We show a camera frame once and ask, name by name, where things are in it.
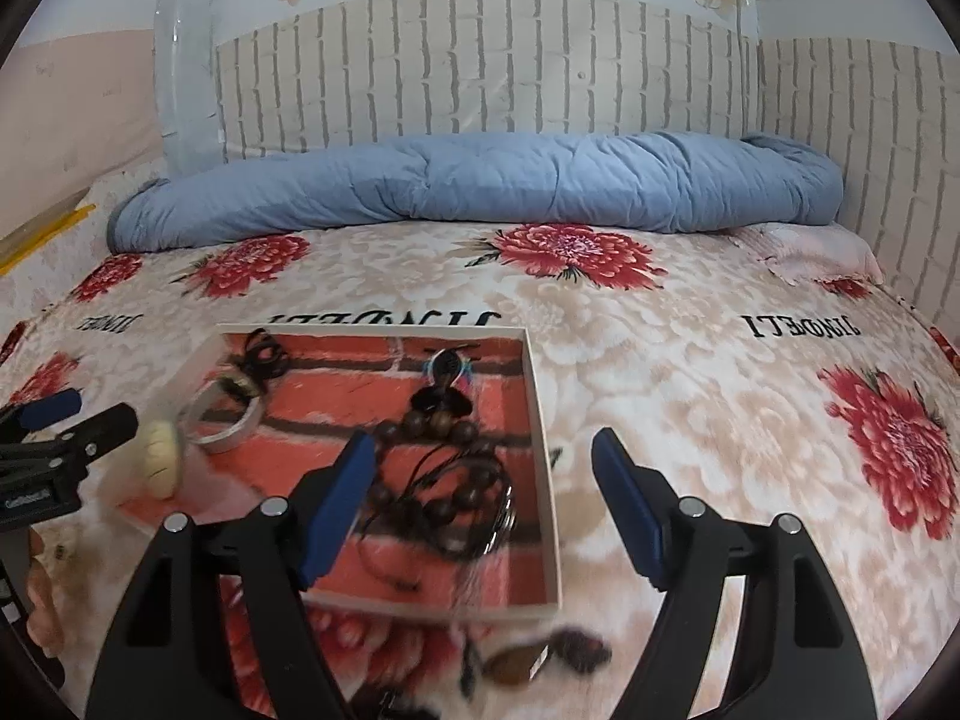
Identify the brown teardrop stone pendant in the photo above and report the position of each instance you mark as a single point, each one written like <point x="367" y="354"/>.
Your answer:
<point x="516" y="667"/>

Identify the pink floral pillow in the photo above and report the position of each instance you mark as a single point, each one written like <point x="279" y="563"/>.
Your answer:
<point x="794" y="252"/>

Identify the rolled blue quilt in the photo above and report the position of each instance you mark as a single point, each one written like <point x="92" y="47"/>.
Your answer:
<point x="653" y="181"/>

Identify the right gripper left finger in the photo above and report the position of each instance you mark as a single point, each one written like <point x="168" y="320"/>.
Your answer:
<point x="167" y="654"/>

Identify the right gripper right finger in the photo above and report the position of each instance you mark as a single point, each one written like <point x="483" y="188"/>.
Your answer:
<point x="796" y="653"/>

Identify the clear plastic sheet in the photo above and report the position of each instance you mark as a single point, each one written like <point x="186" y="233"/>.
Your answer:
<point x="185" y="72"/>

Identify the dark brown hair claw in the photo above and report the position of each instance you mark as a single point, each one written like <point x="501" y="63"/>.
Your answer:
<point x="242" y="386"/>

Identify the yellow strip at bedside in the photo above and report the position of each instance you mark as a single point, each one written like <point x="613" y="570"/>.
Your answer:
<point x="42" y="236"/>

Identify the black scrunchie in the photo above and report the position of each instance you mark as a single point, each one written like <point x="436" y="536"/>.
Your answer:
<point x="384" y="703"/>

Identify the floral fleece bed blanket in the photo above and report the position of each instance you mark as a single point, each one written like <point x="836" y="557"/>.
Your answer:
<point x="756" y="395"/>

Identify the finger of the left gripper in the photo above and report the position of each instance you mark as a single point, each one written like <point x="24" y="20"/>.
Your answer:
<point x="78" y="446"/>
<point x="36" y="415"/>

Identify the black hair claw clip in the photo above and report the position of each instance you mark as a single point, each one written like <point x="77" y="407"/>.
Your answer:
<point x="263" y="358"/>

